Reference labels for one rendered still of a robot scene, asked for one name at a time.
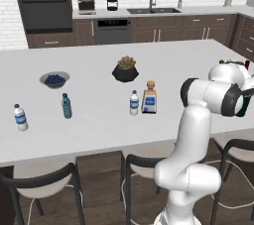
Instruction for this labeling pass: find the silver coffee machine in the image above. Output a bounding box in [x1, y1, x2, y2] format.
[76, 0, 97, 16]

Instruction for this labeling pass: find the amber glass bottle blue label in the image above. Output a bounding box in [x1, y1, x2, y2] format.
[141, 79, 159, 115]

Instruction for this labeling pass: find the brown base cupboard run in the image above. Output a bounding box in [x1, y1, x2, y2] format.
[25, 13, 254, 62]

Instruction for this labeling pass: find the clear bottle wide blue label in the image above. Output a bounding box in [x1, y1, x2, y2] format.
[13, 103, 30, 133]

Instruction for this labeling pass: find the steel dishwasher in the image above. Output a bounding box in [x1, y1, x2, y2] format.
[92, 18, 132, 46]

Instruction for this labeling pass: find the teal plastic water bottle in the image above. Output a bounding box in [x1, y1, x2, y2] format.
[61, 92, 73, 120]

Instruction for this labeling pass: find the steel sink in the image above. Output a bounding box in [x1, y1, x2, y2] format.
[126, 6, 183, 16]

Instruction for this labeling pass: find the black wire stand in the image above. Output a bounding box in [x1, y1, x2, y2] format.
[105, 0, 119, 12]

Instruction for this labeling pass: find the black chair white seat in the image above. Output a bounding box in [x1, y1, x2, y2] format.
[0, 162, 86, 225]
[124, 153, 177, 225]
[209, 137, 254, 225]

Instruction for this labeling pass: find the dark green glass bottle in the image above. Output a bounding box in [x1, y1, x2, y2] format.
[235, 87, 254, 119]

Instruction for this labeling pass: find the succulent in black pot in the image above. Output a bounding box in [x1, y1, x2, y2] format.
[111, 55, 140, 84]

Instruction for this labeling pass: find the steel wall oven stack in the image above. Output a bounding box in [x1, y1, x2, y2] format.
[10, 0, 74, 36]

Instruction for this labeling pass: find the grey bowl of blueberries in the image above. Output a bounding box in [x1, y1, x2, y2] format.
[39, 70, 71, 90]

